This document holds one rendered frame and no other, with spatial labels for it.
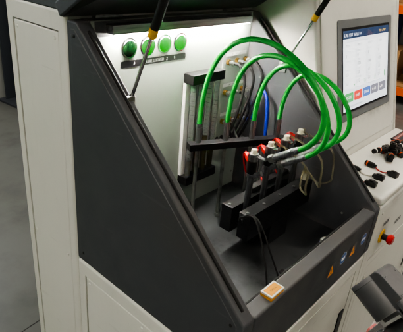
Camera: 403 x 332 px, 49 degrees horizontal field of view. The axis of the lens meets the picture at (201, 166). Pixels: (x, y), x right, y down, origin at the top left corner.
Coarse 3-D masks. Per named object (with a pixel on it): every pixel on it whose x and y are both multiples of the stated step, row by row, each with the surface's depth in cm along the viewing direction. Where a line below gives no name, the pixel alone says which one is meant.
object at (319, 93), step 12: (252, 36) 108; (228, 48) 113; (276, 48) 104; (216, 60) 117; (300, 60) 101; (204, 84) 122; (312, 84) 100; (204, 96) 124; (324, 108) 100; (324, 120) 101; (312, 144) 104
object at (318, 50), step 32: (288, 0) 137; (320, 0) 133; (352, 0) 149; (384, 0) 168; (288, 32) 140; (320, 32) 136; (320, 64) 139; (352, 128) 162; (384, 128) 186; (384, 224) 146; (384, 256) 166; (352, 320) 164
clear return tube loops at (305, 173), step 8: (304, 128) 135; (312, 136) 135; (280, 144) 125; (304, 144) 130; (320, 160) 128; (304, 168) 139; (304, 176) 140; (312, 176) 138; (320, 176) 129; (320, 184) 130; (304, 192) 127
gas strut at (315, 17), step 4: (324, 0) 125; (328, 0) 125; (320, 4) 127; (324, 4) 126; (320, 8) 127; (324, 8) 126; (316, 12) 128; (320, 12) 127; (312, 16) 129; (316, 16) 128; (312, 20) 129; (316, 20) 129; (308, 28) 131; (304, 32) 132; (300, 40) 134; (296, 44) 135; (292, 52) 136; (280, 64) 140; (284, 72) 140
